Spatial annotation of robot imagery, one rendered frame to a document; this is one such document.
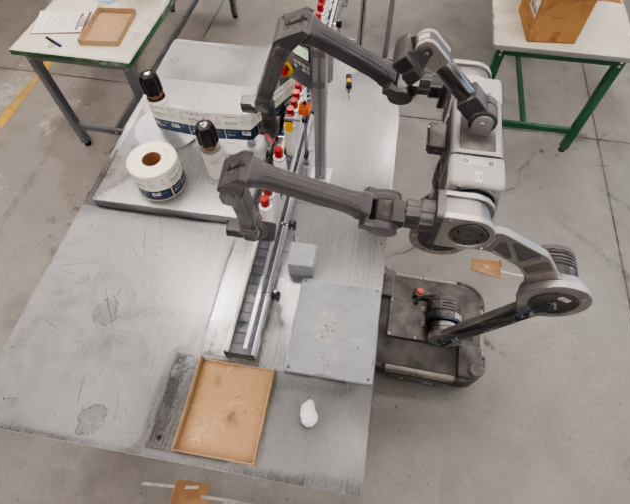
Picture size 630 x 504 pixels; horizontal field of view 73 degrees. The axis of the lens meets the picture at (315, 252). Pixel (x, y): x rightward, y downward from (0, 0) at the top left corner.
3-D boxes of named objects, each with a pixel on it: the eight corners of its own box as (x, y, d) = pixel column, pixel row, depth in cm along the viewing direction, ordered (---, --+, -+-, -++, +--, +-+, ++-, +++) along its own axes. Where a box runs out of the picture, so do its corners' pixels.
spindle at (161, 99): (162, 119, 204) (140, 65, 179) (180, 121, 203) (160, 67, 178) (155, 132, 199) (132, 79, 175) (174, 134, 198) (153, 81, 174)
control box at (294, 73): (300, 60, 162) (298, 10, 146) (333, 80, 156) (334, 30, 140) (281, 73, 159) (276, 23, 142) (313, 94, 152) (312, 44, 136)
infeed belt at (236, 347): (309, 61, 233) (309, 54, 229) (324, 62, 232) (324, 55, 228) (228, 355, 150) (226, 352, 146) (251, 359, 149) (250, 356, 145)
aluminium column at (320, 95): (316, 170, 194) (314, 28, 136) (326, 172, 193) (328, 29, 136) (315, 178, 192) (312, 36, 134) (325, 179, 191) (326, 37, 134)
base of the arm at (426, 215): (432, 245, 107) (444, 217, 97) (399, 240, 108) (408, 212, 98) (434, 218, 111) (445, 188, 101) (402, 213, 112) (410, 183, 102)
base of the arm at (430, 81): (440, 110, 132) (450, 76, 122) (414, 107, 133) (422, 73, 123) (442, 91, 136) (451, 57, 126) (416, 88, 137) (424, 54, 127)
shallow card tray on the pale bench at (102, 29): (99, 12, 267) (97, 6, 264) (137, 13, 266) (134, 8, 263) (79, 45, 250) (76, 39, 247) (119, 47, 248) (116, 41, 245)
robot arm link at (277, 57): (292, 51, 118) (299, 17, 119) (272, 45, 116) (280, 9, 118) (267, 116, 159) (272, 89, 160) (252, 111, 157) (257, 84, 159)
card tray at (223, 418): (203, 358, 150) (200, 354, 147) (275, 370, 148) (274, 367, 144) (174, 451, 135) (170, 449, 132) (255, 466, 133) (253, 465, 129)
